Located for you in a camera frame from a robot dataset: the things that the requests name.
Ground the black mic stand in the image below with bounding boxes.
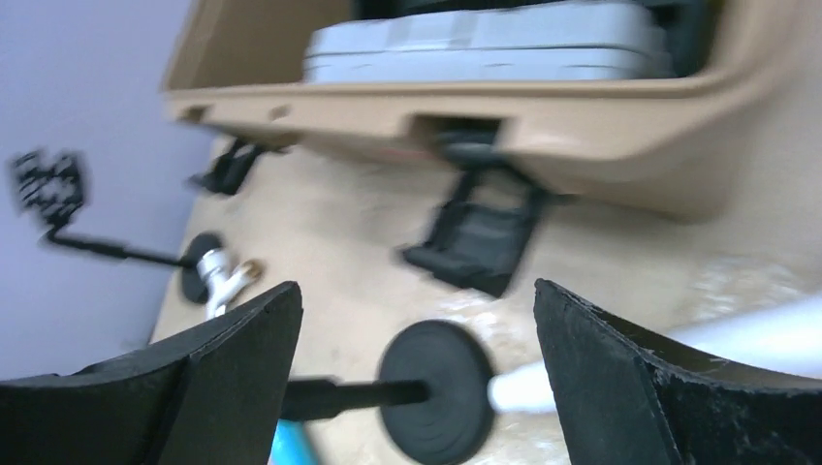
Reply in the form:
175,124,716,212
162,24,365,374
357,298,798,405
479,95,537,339
8,149,222,304
280,320,496,464

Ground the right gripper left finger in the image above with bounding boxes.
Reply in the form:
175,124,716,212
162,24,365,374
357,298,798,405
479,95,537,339
1,281,303,464

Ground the grey plastic bit case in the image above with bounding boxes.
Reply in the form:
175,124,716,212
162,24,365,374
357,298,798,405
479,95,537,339
303,1,674,84

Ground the white microphone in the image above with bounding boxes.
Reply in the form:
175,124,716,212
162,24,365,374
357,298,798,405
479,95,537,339
487,294,821,414

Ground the tan plastic toolbox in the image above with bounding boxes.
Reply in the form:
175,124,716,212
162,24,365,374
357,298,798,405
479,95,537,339
160,0,822,299

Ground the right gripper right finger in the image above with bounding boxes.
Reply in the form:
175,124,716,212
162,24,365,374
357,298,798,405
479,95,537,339
533,279,821,464

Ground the white chrome faucet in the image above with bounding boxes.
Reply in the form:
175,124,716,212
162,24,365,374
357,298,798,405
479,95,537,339
197,248,264,320

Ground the blue microphone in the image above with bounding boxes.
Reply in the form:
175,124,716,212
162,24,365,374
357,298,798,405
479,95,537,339
268,419,320,465

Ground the black toolbox tray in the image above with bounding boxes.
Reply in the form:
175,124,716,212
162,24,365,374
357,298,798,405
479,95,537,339
349,0,725,78

